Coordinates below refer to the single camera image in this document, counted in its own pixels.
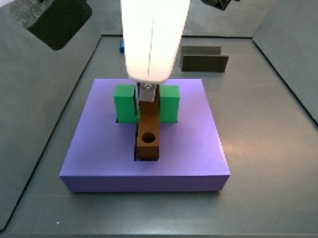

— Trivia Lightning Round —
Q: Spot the brown T-shaped block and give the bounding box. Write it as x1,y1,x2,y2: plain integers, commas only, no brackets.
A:
137,88,161,160

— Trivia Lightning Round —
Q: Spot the purple base block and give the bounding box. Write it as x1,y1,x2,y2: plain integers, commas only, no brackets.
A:
61,79,230,192

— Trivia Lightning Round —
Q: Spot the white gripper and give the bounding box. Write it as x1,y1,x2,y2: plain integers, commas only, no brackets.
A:
121,0,190,102

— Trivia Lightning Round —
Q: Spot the green U-shaped block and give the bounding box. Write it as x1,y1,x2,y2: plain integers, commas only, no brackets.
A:
114,85,181,123

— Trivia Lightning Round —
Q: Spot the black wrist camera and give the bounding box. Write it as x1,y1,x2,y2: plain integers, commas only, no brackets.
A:
201,0,241,10

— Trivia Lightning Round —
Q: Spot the blue peg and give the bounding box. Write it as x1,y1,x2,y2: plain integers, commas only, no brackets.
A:
120,39,125,53

